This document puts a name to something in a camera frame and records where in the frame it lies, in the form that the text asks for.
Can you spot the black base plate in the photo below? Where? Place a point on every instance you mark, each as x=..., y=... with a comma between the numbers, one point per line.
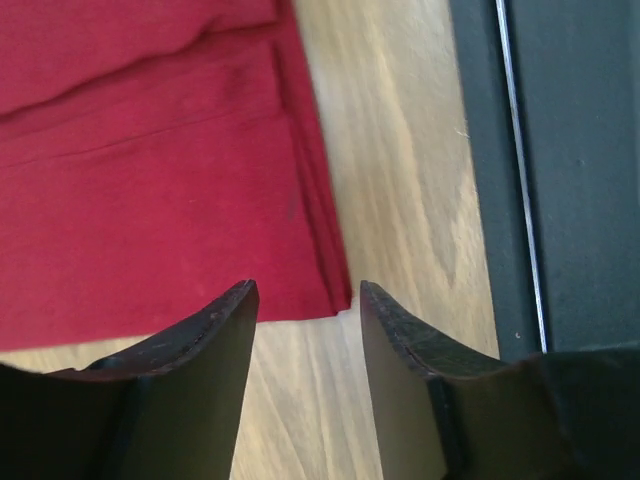
x=551, y=94

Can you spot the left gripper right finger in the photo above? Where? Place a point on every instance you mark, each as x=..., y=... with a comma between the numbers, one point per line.
x=443, y=410

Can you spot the dark red t shirt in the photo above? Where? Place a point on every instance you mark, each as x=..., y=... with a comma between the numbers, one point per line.
x=154, y=153

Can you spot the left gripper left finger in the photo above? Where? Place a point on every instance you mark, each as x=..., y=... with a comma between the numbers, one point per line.
x=167, y=407

